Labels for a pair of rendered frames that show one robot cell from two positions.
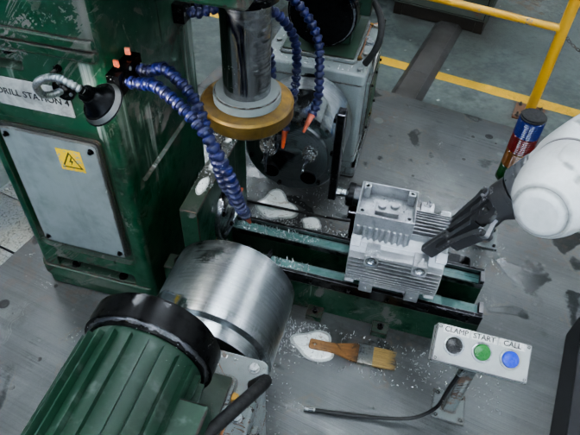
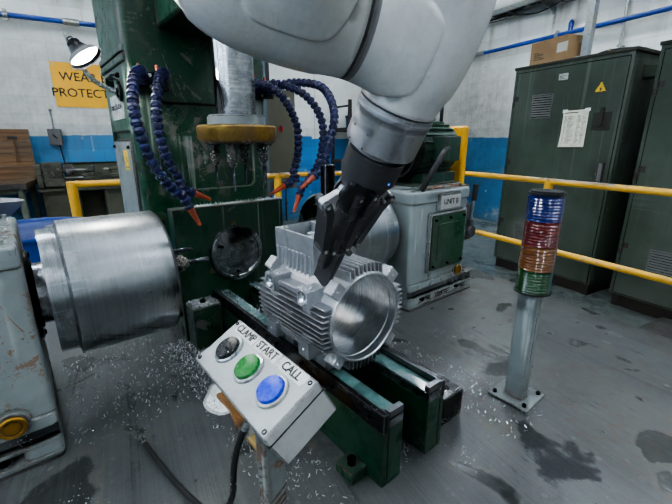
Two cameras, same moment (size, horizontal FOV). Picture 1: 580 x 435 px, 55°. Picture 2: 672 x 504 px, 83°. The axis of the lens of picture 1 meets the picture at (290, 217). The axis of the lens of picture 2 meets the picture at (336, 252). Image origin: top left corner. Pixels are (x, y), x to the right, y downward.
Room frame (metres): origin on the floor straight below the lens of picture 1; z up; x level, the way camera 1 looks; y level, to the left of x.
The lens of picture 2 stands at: (0.31, -0.65, 1.30)
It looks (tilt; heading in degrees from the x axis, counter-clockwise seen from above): 16 degrees down; 37
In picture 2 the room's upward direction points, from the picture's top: straight up
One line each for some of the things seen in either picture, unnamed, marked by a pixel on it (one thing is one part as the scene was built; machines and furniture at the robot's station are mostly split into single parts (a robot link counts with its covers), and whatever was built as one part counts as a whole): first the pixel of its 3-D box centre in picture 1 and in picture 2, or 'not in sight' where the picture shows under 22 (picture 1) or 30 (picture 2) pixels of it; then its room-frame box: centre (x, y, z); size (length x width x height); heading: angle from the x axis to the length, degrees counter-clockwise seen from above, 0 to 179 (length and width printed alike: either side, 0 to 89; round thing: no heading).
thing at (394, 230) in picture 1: (385, 213); (315, 246); (0.84, -0.20, 1.11); 0.12 x 0.11 x 0.07; 78
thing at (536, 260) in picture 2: (516, 155); (537, 256); (1.06, -0.54, 1.10); 0.06 x 0.06 x 0.04
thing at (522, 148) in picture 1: (523, 141); (541, 232); (1.06, -0.54, 1.14); 0.06 x 0.06 x 0.04
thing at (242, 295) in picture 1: (211, 338); (82, 284); (0.55, 0.14, 1.04); 0.37 x 0.25 x 0.25; 166
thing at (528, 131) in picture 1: (529, 126); (545, 207); (1.06, -0.54, 1.19); 0.06 x 0.06 x 0.04
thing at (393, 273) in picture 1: (396, 246); (329, 299); (0.83, -0.24, 1.02); 0.20 x 0.19 x 0.19; 78
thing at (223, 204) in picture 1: (229, 208); (237, 253); (0.92, 0.14, 1.02); 0.15 x 0.02 x 0.15; 166
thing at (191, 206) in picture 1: (204, 215); (228, 262); (0.93, 0.21, 0.97); 0.30 x 0.11 x 0.34; 166
